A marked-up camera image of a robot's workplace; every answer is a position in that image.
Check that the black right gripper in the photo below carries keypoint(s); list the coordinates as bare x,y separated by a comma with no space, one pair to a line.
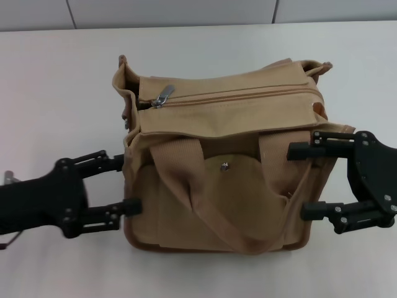
375,174

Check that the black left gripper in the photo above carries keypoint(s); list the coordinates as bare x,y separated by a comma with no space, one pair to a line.
40,201

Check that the silver metal zipper pull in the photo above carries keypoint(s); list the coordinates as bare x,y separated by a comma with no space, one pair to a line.
164,96

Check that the khaki canvas food bag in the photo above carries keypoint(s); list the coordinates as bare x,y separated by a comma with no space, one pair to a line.
217,124

